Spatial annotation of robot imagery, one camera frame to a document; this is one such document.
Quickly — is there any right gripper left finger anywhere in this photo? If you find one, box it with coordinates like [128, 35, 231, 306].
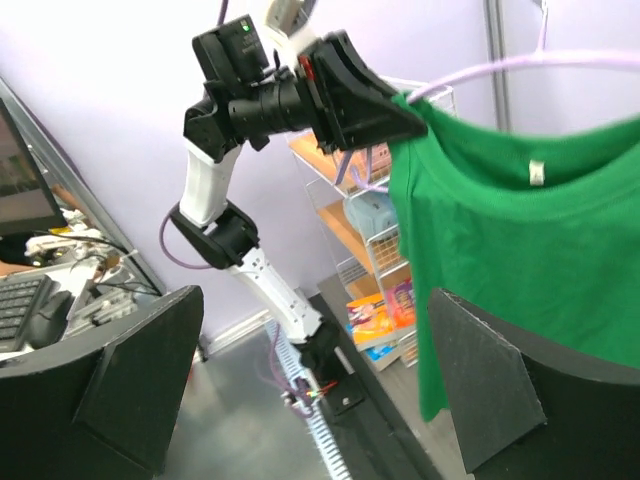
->
[1, 286, 204, 480]

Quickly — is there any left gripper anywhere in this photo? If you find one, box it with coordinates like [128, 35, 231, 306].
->
[296, 30, 427, 153]

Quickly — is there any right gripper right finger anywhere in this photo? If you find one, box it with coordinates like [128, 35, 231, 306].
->
[428, 289, 639, 479]

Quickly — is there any lilac plastic clothes hanger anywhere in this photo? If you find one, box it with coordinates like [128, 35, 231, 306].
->
[333, 0, 640, 194]

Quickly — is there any green tank top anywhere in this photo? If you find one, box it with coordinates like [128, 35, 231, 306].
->
[389, 95, 639, 421]

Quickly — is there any pink white cube socket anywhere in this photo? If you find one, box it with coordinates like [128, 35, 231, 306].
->
[371, 144, 391, 175]

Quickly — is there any black keyboard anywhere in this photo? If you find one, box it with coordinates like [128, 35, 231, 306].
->
[0, 275, 54, 353]

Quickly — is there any colourful children's book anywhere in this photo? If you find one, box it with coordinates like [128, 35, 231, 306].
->
[346, 279, 418, 371]

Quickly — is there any computer monitor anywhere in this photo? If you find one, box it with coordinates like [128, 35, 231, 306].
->
[1, 101, 67, 236]

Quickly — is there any white wire shelf rack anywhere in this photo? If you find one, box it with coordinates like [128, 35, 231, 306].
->
[287, 84, 456, 369]

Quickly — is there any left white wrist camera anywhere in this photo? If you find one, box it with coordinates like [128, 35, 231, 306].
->
[264, 0, 318, 53]

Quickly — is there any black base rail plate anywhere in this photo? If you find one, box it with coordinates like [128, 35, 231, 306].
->
[310, 294, 442, 480]

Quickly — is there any white slotted cable duct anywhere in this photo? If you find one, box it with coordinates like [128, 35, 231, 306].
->
[265, 320, 352, 480]

